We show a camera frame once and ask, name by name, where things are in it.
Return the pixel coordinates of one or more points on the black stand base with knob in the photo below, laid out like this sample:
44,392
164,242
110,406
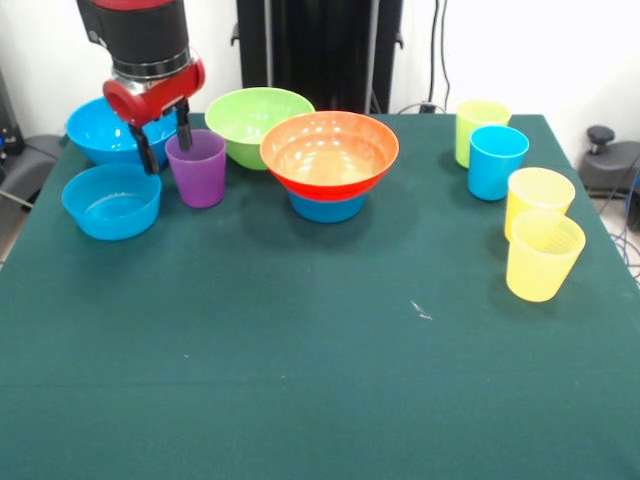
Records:
615,170

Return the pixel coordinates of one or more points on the yellow cup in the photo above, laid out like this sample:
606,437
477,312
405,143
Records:
540,192
542,265

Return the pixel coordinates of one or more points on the small blue bowl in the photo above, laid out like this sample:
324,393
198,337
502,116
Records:
325,210
110,210

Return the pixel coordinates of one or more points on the green cup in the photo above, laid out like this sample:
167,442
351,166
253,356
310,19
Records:
477,120

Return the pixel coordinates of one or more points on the large blue bowl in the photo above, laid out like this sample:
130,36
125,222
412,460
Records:
95,135

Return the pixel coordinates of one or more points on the black device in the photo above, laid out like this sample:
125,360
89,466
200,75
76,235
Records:
10,125

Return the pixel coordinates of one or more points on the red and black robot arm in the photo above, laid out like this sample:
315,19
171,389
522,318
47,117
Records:
140,35

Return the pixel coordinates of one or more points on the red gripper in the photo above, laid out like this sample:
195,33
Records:
150,100

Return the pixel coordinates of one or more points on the green bowl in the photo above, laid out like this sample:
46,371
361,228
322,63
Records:
245,120

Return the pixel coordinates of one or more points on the purple cup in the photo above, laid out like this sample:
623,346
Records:
197,175

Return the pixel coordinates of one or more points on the dark green tablecloth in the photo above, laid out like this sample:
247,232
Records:
320,360

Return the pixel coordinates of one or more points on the blue cup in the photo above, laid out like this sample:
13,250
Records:
497,165

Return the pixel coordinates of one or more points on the orange bowl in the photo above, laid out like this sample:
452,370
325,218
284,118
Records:
325,160

